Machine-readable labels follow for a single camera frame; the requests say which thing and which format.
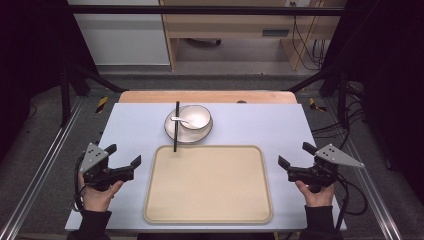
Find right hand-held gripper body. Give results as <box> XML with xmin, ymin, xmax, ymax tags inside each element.
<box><xmin>287</xmin><ymin>143</ymin><xmax>365</xmax><ymax>194</ymax></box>

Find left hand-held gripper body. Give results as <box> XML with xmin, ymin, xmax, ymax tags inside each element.
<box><xmin>79</xmin><ymin>142</ymin><xmax>135</xmax><ymax>192</ymax></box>

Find black chopsticks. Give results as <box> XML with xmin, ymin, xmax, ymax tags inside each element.
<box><xmin>173</xmin><ymin>101</ymin><xmax>181</xmax><ymax>153</ymax></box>

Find white plate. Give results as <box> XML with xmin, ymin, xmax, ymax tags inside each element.
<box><xmin>163</xmin><ymin>109</ymin><xmax>214</xmax><ymax>145</ymax></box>

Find white spoon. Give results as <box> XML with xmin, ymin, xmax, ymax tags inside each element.
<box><xmin>170</xmin><ymin>116</ymin><xmax>198</xmax><ymax>130</ymax></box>

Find white bowl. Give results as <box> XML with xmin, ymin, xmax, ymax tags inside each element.
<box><xmin>178</xmin><ymin>104</ymin><xmax>213</xmax><ymax>131</ymax></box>

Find beige tray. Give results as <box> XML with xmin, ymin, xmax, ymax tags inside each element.
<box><xmin>143</xmin><ymin>144</ymin><xmax>273</xmax><ymax>224</ymax></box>

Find person's right hand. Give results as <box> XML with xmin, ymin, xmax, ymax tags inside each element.
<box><xmin>294</xmin><ymin>180</ymin><xmax>336</xmax><ymax>208</ymax></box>

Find person's left hand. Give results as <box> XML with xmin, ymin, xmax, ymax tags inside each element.
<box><xmin>77</xmin><ymin>172</ymin><xmax>125</xmax><ymax>213</ymax></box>

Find white board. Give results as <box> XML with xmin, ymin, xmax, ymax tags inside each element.
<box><xmin>64</xmin><ymin>102</ymin><xmax>348</xmax><ymax>232</ymax></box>

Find yellow black tape marker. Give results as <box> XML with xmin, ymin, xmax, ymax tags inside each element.
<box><xmin>95</xmin><ymin>96</ymin><xmax>110</xmax><ymax>114</ymax></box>
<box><xmin>308</xmin><ymin>97</ymin><xmax>328</xmax><ymax>113</ymax></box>

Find wooden table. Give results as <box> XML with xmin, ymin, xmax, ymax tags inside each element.
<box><xmin>118</xmin><ymin>90</ymin><xmax>298</xmax><ymax>105</ymax></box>

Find white cabinet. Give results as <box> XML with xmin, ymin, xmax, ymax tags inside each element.
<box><xmin>66</xmin><ymin>0</ymin><xmax>171</xmax><ymax>67</ymax></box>

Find wooden desk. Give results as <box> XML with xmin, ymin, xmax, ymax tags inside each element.
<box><xmin>159</xmin><ymin>0</ymin><xmax>348</xmax><ymax>72</ymax></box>

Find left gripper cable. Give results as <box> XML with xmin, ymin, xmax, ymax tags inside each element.
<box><xmin>71</xmin><ymin>153</ymin><xmax>88</xmax><ymax>213</ymax></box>

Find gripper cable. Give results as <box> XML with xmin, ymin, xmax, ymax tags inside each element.
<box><xmin>334</xmin><ymin>173</ymin><xmax>369</xmax><ymax>231</ymax></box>
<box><xmin>71</xmin><ymin>153</ymin><xmax>88</xmax><ymax>213</ymax></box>

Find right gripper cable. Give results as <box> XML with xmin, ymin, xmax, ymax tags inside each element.
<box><xmin>334</xmin><ymin>173</ymin><xmax>369</xmax><ymax>231</ymax></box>

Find bundle of black cables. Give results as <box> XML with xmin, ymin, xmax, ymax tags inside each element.
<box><xmin>311</xmin><ymin>79</ymin><xmax>366</xmax><ymax>151</ymax></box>

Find aluminium rail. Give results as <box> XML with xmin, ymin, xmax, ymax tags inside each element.
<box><xmin>324</xmin><ymin>98</ymin><xmax>404</xmax><ymax>240</ymax></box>
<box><xmin>0</xmin><ymin>96</ymin><xmax>85</xmax><ymax>240</ymax></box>

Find hanging black cables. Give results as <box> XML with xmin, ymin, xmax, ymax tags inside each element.
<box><xmin>289</xmin><ymin>1</ymin><xmax>327</xmax><ymax>72</ymax></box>

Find black metal frame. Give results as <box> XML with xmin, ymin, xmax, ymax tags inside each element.
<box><xmin>59</xmin><ymin>3</ymin><xmax>351</xmax><ymax>129</ymax></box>

